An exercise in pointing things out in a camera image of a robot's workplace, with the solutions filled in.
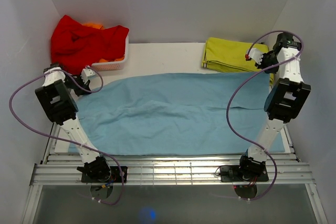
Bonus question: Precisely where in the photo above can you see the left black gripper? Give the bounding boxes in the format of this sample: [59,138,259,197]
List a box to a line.
[64,73,91,97]

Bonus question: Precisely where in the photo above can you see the light blue trousers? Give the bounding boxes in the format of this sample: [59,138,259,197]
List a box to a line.
[77,73,269,156]

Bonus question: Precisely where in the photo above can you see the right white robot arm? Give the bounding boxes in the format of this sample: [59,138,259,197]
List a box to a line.
[237,31,311,181]

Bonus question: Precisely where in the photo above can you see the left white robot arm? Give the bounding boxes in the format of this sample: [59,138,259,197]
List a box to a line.
[35,63,112,182]

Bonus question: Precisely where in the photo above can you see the folded yellow trousers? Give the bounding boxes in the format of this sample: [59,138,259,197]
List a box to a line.
[201,37,259,73]

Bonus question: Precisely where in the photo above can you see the red garment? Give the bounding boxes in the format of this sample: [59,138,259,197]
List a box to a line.
[50,15,129,75]

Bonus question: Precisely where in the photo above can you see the white perforated basket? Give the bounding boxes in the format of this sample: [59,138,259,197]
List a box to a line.
[91,36,129,71]

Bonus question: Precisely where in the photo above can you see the orange garment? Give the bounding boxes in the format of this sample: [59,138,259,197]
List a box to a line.
[82,23,104,30]

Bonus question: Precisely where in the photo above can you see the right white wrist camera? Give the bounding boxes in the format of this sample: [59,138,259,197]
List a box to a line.
[245,48,264,65]

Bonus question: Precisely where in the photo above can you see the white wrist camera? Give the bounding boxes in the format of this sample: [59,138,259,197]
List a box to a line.
[245,48,264,65]
[80,67,96,84]

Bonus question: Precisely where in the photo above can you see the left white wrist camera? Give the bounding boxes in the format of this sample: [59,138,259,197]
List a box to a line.
[80,67,96,84]

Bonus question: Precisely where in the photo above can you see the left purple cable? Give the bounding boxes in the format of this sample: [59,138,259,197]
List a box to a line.
[8,65,125,206]

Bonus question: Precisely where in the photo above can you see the purple cable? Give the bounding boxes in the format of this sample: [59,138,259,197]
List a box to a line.
[226,30,305,201]
[8,65,125,206]

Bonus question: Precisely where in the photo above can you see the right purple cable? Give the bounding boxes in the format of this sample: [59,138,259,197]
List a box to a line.
[226,30,305,201]

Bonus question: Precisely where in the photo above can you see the aluminium rail frame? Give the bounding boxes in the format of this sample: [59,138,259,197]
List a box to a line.
[22,128,328,223]

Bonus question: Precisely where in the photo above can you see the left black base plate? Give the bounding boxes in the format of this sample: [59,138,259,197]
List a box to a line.
[80,166,128,183]

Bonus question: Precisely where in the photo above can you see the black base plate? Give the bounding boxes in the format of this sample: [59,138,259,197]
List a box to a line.
[214,165,269,183]
[80,166,128,183]

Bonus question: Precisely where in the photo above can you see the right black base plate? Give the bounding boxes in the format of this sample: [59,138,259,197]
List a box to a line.
[214,165,269,183]

